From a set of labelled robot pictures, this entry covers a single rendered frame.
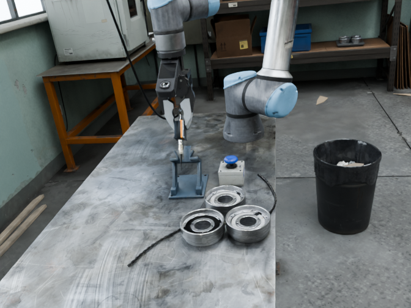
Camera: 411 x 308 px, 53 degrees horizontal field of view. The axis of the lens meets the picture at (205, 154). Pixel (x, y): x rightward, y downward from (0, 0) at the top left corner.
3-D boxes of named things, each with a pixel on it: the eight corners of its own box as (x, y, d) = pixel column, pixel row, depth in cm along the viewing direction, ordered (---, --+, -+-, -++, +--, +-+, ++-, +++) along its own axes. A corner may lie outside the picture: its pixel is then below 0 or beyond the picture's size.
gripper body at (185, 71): (194, 89, 112) (188, 44, 107) (189, 99, 104) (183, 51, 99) (167, 91, 113) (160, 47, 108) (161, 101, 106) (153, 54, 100)
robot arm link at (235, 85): (241, 101, 154) (239, 66, 148) (269, 108, 144) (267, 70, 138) (218, 110, 147) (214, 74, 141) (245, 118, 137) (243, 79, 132)
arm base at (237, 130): (225, 127, 158) (223, 102, 154) (265, 126, 156) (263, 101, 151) (221, 143, 145) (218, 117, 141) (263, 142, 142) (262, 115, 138)
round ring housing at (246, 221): (250, 251, 90) (249, 236, 89) (217, 233, 98) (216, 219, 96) (280, 229, 96) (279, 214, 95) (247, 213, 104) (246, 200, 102)
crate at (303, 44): (311, 44, 448) (311, 23, 439) (311, 51, 415) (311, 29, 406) (263, 46, 460) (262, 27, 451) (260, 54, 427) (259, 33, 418)
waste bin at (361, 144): (381, 239, 211) (389, 166, 193) (314, 239, 217) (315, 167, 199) (368, 203, 241) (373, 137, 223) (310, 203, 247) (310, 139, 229)
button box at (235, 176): (243, 185, 117) (243, 170, 115) (219, 186, 118) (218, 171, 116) (245, 172, 124) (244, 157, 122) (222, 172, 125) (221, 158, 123)
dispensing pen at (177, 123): (174, 170, 106) (173, 107, 109) (177, 172, 110) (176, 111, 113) (182, 169, 106) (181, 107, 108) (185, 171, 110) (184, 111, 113)
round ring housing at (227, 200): (232, 194, 113) (230, 181, 112) (254, 210, 105) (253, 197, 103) (199, 206, 109) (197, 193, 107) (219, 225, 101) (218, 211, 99)
